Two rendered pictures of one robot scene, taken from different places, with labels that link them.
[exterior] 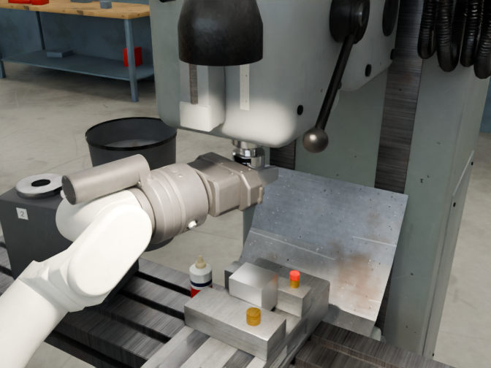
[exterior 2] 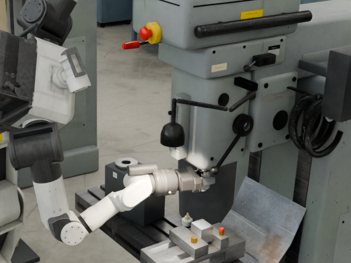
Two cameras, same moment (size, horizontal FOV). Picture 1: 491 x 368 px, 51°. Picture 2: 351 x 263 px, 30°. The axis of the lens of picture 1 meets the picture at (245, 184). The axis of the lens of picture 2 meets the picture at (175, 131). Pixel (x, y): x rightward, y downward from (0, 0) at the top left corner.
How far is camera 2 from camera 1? 1.52 m
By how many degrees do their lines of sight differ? 20
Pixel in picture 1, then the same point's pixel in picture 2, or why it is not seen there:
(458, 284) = not seen: outside the picture
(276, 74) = (202, 145)
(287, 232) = (247, 216)
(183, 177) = (170, 174)
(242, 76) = (192, 143)
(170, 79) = not seen: hidden behind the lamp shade
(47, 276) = (115, 196)
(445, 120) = (322, 172)
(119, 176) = (145, 169)
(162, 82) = not seen: hidden behind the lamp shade
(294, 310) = (218, 245)
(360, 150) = (288, 179)
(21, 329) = (104, 211)
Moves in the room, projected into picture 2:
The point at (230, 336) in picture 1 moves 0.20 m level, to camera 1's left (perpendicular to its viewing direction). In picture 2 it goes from (183, 246) to (130, 232)
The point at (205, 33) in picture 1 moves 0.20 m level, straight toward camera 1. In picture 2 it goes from (164, 138) to (139, 165)
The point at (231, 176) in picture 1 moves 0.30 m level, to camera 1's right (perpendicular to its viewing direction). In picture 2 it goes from (190, 177) to (279, 197)
